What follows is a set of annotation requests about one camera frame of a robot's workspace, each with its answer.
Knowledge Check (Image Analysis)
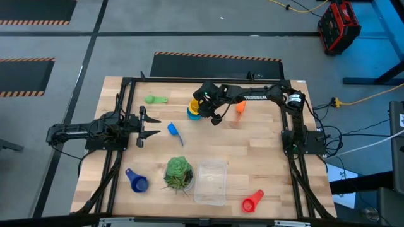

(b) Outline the red measuring cup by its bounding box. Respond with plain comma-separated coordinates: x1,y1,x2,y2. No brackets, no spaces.
241,189,265,214

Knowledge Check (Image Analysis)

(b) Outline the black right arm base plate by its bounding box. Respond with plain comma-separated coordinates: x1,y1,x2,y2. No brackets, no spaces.
281,128,327,156

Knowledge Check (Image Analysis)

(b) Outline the green measuring cup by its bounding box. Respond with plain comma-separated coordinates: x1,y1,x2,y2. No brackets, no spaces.
144,95,169,105

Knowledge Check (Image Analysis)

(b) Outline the black bar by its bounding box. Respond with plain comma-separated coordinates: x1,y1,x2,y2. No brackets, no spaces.
329,170,395,195

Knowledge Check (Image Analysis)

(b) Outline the clear plastic basket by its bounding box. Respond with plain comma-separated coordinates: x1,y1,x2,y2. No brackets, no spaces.
193,159,229,207

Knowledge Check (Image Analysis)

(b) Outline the blue black desk frame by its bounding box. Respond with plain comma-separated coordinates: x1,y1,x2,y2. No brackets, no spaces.
342,0,404,86

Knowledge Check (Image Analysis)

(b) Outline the black hazard-striped floor mat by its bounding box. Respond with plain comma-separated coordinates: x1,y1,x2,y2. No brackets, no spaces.
0,57,56,98
0,0,78,26
149,51,285,81

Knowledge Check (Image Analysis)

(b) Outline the black aluminium table frame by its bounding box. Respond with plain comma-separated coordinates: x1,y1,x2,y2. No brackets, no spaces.
71,71,337,221

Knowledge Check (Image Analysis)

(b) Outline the orange measuring cup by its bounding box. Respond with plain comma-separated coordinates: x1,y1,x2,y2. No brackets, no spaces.
232,100,247,124

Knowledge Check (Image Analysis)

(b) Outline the teal measuring cup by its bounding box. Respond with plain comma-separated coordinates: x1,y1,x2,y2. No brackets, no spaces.
186,106,202,122

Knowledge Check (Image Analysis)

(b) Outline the black cable bundle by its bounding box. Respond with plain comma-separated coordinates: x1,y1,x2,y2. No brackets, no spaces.
311,102,404,160

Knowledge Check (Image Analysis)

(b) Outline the dark grey cabinet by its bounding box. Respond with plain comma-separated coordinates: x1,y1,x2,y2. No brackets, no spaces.
388,100,404,194

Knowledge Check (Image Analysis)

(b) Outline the grey desk foot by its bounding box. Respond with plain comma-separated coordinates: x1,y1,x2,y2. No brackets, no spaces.
0,137,25,153

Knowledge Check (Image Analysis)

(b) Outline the white paper sheet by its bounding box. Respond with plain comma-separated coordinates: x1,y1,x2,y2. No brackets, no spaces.
326,163,360,209

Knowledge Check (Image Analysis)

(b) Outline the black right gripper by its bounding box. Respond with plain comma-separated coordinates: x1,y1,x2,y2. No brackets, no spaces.
192,81,223,127

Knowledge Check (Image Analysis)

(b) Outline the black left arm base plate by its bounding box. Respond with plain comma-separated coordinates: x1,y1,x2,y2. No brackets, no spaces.
84,124,131,152

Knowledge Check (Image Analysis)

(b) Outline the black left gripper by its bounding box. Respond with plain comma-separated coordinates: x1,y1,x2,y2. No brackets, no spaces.
126,106,162,148

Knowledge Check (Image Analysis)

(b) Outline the dark blue measuring cup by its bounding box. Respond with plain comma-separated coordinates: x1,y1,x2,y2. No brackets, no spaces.
124,167,150,194

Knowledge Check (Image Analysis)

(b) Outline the dark grey box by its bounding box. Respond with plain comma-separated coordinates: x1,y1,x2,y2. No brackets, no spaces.
376,187,404,227

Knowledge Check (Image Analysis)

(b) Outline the silver black edge rail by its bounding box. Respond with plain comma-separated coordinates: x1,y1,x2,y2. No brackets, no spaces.
96,215,313,227

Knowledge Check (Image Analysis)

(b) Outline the red black tool box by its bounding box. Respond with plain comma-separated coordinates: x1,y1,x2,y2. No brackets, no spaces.
317,0,363,57

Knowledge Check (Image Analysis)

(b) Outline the grey round caster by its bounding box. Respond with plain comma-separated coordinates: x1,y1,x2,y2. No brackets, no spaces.
360,206,380,222

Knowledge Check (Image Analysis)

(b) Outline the green succulent plant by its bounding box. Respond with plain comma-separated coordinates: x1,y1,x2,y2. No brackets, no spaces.
160,156,196,197

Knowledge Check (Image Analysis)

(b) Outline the yellow extension cable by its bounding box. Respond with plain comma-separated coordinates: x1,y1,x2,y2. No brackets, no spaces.
330,83,404,108
267,0,330,15

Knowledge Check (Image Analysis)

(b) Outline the white cable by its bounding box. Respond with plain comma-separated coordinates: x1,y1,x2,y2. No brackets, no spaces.
328,128,404,159

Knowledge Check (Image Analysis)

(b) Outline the white triangle-patterned plant pot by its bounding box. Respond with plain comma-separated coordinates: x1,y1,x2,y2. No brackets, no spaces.
163,165,196,193

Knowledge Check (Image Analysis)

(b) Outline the light blue measuring cup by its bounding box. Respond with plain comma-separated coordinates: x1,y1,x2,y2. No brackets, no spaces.
167,122,185,148

